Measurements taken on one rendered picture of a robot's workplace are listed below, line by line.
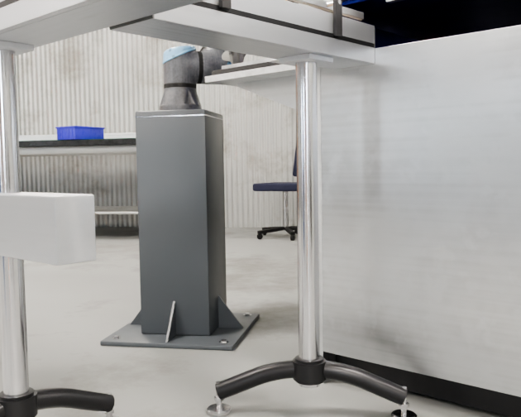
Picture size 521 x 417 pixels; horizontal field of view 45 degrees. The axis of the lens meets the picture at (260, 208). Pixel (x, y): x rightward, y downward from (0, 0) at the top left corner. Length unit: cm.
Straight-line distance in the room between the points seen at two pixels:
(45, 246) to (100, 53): 561
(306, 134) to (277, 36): 25
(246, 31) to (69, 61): 564
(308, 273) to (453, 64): 57
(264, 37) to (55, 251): 57
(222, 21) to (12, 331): 73
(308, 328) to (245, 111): 479
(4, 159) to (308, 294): 72
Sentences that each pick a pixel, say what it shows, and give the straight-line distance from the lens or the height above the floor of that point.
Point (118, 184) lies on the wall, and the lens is 655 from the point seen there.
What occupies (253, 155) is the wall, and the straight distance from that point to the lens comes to 612.
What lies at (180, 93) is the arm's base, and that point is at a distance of 223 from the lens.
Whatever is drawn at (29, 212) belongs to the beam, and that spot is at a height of 52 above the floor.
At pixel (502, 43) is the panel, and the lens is 147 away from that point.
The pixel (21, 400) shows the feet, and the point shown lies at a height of 13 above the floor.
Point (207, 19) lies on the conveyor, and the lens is 119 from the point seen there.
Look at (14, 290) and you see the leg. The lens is 136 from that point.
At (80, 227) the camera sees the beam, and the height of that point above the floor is 49.
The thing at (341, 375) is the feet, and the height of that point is 11.
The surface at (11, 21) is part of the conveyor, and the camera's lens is 121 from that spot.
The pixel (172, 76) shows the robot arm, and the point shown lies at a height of 91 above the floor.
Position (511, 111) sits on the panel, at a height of 70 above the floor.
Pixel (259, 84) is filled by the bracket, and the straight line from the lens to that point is 198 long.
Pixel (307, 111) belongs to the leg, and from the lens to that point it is 145.
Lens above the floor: 59
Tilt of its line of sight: 4 degrees down
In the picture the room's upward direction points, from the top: 1 degrees counter-clockwise
